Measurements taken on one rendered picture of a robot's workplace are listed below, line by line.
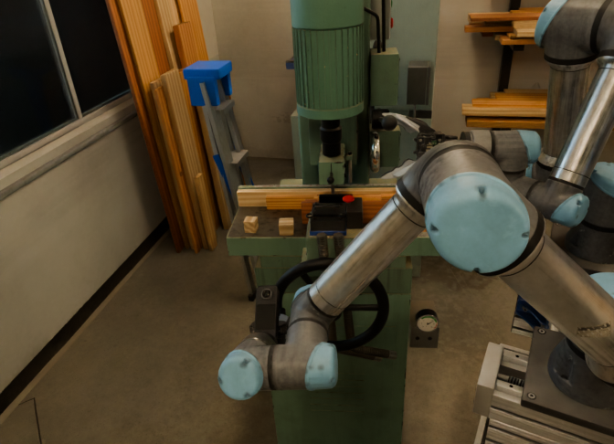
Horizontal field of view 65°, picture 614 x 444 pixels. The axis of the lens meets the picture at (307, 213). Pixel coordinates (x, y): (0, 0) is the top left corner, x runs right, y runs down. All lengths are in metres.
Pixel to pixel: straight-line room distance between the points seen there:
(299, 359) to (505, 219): 0.41
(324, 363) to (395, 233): 0.24
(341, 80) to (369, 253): 0.53
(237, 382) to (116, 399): 1.46
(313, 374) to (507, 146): 0.66
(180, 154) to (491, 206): 2.27
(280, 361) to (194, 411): 1.30
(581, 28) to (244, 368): 0.97
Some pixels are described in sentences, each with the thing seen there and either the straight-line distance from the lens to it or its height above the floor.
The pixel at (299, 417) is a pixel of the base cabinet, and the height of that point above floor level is 0.17.
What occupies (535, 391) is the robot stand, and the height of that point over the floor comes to 0.82.
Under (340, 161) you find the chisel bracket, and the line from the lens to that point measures 1.32.
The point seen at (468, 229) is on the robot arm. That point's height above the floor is 1.28.
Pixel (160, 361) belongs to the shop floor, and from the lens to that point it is 2.35.
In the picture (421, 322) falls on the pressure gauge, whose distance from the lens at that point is 1.40.
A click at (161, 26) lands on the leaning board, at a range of 2.95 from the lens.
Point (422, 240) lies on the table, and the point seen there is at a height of 0.89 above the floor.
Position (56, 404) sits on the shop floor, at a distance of 2.36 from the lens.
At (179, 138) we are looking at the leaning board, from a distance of 2.70.
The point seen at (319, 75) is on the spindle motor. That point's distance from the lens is 1.21.
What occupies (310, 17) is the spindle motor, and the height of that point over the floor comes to 1.44.
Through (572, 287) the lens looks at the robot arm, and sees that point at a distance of 0.74.
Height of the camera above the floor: 1.60
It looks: 30 degrees down
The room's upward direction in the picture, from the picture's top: 4 degrees counter-clockwise
